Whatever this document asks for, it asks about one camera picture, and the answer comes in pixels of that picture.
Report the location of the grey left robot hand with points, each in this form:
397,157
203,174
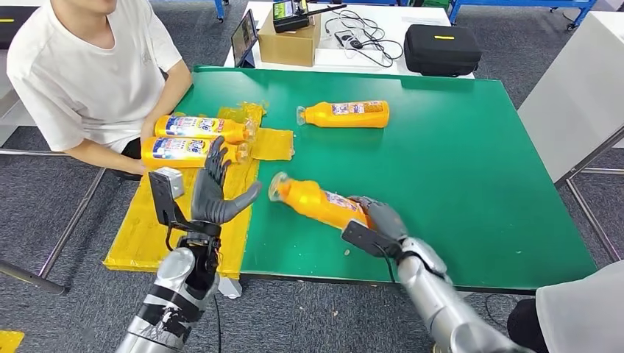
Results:
209,202

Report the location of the person's left hand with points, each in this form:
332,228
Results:
147,129

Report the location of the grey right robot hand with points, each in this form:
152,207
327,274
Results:
385,221

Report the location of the person's right hand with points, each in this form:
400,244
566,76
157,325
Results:
136,167

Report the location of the orange detergent bottle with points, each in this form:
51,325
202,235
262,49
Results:
229,130
307,200
170,160
322,117

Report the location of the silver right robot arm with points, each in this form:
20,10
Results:
439,302

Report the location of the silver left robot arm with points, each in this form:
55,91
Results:
170,297

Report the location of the yellow taped mat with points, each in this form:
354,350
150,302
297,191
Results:
146,229

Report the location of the person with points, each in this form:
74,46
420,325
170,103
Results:
585,312
83,73

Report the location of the green table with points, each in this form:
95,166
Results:
463,170

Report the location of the black tablet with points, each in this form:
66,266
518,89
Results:
244,38

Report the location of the blue metal rack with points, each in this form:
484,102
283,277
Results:
220,10

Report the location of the grey metal desk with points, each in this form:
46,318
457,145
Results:
10,107

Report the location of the cardboard box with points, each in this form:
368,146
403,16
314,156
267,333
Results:
287,46

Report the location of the black carrying case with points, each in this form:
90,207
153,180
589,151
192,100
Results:
441,51
12,29

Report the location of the black handheld radio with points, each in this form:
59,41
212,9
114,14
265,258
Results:
288,22

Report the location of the yellow floor sticker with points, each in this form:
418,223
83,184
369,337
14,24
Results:
9,342

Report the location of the white side table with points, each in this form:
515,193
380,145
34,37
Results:
570,83

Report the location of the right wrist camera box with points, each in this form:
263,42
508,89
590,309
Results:
365,239

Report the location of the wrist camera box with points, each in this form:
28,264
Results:
365,239
163,195

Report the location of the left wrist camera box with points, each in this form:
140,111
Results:
163,195

